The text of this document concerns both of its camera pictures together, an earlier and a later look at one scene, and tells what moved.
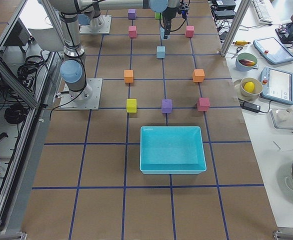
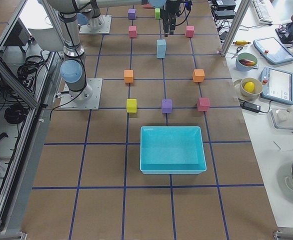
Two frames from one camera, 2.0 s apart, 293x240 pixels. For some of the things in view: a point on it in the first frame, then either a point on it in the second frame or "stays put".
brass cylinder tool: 241,43 stays put
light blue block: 162,34 → 161,47
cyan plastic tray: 170,150 stays put
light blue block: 160,52 stays put
